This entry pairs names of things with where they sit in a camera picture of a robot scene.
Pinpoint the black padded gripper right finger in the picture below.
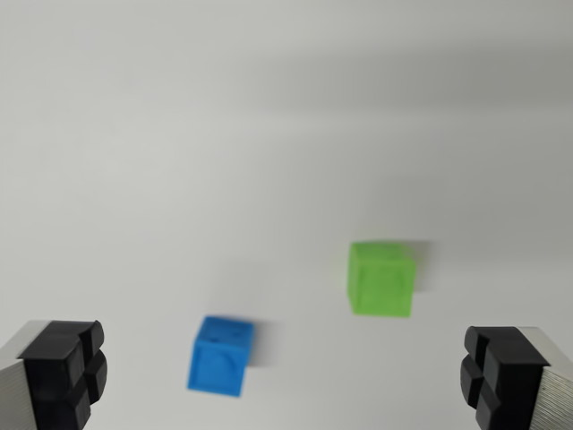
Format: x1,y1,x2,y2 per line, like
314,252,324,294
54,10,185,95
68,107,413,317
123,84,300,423
458,325,573,430

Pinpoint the blue embossed plastic cube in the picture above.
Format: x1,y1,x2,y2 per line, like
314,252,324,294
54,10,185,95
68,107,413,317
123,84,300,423
185,314,255,399

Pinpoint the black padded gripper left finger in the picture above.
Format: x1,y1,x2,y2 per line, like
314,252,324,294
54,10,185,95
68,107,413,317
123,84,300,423
0,319,109,430

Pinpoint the green embossed plastic cube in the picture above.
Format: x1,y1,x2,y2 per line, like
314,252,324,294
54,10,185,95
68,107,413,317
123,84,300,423
346,240,417,319

